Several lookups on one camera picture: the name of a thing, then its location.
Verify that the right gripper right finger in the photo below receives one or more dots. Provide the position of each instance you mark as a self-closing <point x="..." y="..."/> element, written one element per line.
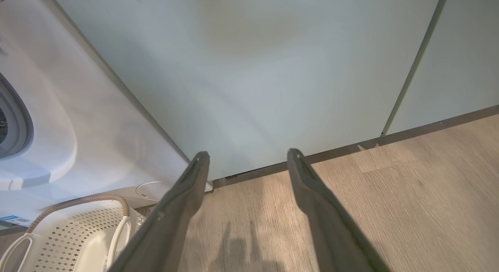
<point x="327" y="225"/>

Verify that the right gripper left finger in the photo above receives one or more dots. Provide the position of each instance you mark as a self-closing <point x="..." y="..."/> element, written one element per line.
<point x="167" y="225"/>

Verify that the cream perforated laundry basket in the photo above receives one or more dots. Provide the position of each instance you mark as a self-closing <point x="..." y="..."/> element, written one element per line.
<point x="70" y="233"/>

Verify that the white front-load washing machine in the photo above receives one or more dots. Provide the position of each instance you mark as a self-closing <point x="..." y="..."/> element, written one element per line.
<point x="97" y="128"/>

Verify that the grey rubber door seal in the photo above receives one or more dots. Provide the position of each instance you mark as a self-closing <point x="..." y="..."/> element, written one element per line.
<point x="21" y="124"/>

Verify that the round white filter cover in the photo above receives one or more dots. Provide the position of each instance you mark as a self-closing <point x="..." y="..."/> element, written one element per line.
<point x="150" y="190"/>

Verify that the dark cabinet plinth strip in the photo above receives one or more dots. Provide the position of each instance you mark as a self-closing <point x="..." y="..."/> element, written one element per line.
<point x="351" y="147"/>

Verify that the blue energy label sticker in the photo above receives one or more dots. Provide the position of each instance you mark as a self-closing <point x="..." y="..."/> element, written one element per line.
<point x="15" y="220"/>

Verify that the perforated steel washer drum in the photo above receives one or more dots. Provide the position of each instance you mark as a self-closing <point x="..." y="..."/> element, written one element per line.
<point x="2" y="128"/>

